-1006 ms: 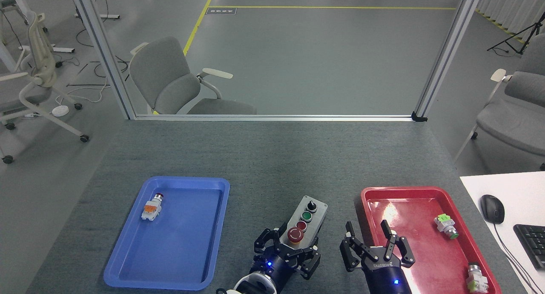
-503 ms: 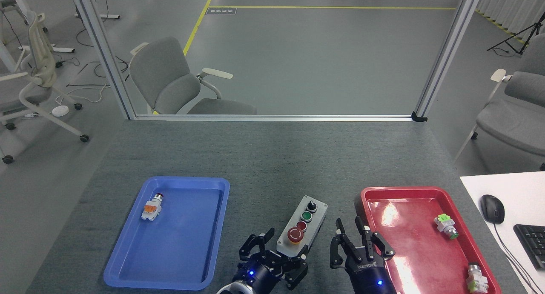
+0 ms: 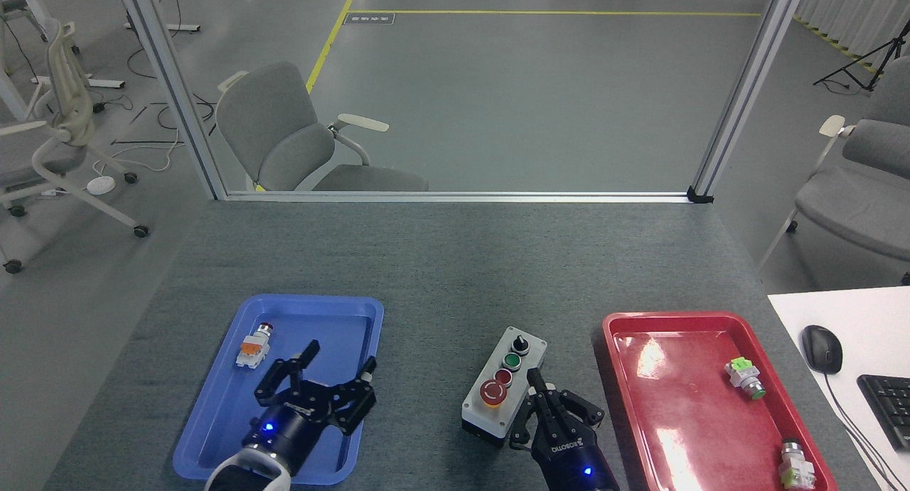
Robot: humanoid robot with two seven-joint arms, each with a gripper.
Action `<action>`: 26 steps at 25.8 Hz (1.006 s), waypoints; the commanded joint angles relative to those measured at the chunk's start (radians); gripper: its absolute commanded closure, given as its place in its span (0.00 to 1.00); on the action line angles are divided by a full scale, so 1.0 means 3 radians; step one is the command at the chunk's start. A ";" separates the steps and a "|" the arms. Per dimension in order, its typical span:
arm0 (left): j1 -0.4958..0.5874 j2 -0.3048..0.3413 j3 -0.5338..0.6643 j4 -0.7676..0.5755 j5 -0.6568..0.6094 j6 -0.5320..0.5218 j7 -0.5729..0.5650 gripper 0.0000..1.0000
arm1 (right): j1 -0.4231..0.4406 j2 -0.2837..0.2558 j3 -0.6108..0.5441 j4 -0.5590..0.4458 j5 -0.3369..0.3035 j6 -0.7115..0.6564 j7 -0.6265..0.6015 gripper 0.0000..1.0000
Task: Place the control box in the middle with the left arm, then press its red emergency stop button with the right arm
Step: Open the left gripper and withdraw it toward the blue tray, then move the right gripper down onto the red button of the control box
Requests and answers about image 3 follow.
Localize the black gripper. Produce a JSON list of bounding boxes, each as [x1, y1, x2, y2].
[[508, 367, 620, 491], [243, 340, 378, 474]]

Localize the grey control box with buttons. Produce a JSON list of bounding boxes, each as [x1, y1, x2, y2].
[[461, 326, 549, 448]]

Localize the red push button orange block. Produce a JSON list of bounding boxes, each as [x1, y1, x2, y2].
[[235, 322, 275, 369]]

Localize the silver push button green block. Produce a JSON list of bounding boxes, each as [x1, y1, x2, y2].
[[778, 440, 817, 489]]

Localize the blue plastic tray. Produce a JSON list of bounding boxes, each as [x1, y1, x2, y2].
[[173, 294, 385, 485]]

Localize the red plastic tray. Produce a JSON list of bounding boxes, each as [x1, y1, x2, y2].
[[602, 312, 838, 491]]

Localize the grey office chair white armrests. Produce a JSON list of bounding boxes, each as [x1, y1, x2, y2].
[[215, 60, 429, 193]]

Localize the black computer mouse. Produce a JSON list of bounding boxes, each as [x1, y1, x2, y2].
[[801, 325, 844, 375]]

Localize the white side table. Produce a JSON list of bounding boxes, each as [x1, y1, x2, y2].
[[768, 286, 910, 491]]

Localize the black keyboard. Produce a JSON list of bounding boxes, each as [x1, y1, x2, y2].
[[857, 374, 910, 451]]

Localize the grey fabric chair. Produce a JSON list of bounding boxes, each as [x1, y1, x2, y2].
[[757, 75, 910, 286]]

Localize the white desk foot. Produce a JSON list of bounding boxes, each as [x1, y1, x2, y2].
[[124, 22, 201, 34], [32, 75, 126, 90]]

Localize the white mesh office chair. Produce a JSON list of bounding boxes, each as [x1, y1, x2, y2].
[[0, 20, 150, 275]]

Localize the black tripod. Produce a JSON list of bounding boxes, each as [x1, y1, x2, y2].
[[813, 18, 910, 94]]

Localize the white curtain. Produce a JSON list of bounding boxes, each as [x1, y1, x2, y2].
[[793, 0, 910, 60]]

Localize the green push button switch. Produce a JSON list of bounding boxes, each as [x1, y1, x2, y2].
[[724, 357, 767, 401]]

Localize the silver aluminium rail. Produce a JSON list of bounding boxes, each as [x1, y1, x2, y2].
[[224, 190, 694, 204]]

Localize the black mouse cable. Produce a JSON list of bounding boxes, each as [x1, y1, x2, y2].
[[825, 372, 904, 491]]

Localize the black floor cable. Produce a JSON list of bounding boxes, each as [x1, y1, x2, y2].
[[127, 0, 218, 131]]

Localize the silver aluminium post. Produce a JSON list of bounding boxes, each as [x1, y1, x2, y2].
[[691, 0, 810, 193], [114, 0, 228, 200]]

